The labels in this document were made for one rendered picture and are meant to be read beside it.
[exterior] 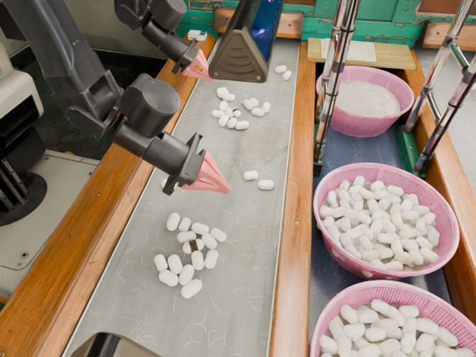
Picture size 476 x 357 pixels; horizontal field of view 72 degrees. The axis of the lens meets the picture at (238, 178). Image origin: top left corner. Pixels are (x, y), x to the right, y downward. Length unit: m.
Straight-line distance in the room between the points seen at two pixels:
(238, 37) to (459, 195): 0.56
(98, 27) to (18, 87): 1.75
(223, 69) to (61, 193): 1.13
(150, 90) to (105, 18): 2.29
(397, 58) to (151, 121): 0.91
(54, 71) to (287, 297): 0.46
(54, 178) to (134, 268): 0.99
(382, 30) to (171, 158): 0.95
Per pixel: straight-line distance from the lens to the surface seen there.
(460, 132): 1.03
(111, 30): 2.76
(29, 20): 0.50
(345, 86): 1.11
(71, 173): 1.56
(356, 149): 0.96
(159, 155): 0.52
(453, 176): 0.84
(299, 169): 0.73
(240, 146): 0.81
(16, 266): 1.35
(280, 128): 0.88
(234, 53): 0.45
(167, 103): 0.47
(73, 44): 0.50
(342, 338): 0.58
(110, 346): 0.18
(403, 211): 0.75
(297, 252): 0.60
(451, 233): 0.74
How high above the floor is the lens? 1.28
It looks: 47 degrees down
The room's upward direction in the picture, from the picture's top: straight up
